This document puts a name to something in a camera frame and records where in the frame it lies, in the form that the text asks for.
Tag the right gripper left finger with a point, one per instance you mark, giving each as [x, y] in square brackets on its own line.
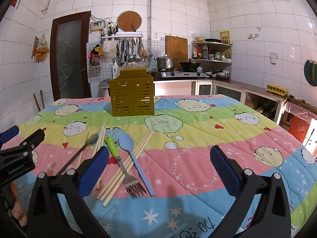
[46, 217]

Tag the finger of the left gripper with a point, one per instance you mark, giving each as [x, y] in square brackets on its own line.
[9, 134]
[31, 142]

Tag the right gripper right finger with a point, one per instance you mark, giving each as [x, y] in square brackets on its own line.
[272, 215]

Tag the green handled fork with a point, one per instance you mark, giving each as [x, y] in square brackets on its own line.
[132, 185]

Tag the blue plastic spoon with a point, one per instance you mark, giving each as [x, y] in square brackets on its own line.
[127, 144]

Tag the kitchen counter cabinets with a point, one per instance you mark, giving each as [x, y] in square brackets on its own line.
[245, 93]

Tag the person's left hand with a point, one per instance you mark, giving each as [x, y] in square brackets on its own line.
[18, 211]

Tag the hanging orange plastic bag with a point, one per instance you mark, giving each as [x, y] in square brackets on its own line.
[40, 50]

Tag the yellow slotted utensil holder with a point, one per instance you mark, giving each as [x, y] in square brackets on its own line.
[132, 93]

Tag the white soap bottle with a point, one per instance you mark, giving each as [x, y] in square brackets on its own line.
[115, 70]

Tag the dark wooden door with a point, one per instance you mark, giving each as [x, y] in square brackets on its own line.
[68, 56]

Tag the colourful cartoon quilt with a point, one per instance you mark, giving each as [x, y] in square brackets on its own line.
[190, 198]

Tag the yellow egg tray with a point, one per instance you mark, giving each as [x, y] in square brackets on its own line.
[276, 89]

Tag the hanging utensil rack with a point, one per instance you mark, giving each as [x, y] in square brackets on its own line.
[128, 47]

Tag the gas stove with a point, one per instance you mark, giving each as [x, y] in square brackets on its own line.
[176, 75]

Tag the steel cooking pot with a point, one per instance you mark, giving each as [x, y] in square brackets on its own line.
[165, 63]

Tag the round wooden board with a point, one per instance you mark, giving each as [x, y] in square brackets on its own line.
[129, 21]

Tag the black wok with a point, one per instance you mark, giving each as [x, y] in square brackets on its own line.
[190, 65]

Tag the rectangular wooden cutting board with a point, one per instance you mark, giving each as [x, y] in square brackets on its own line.
[176, 48]

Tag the wall switch box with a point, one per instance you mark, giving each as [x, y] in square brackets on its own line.
[97, 26]

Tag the green round wall board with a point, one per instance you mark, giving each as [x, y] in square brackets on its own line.
[310, 72]

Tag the corner wall shelf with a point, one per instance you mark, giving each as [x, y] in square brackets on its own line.
[211, 54]

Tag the yellow wall poster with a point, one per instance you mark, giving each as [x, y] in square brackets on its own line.
[225, 37]

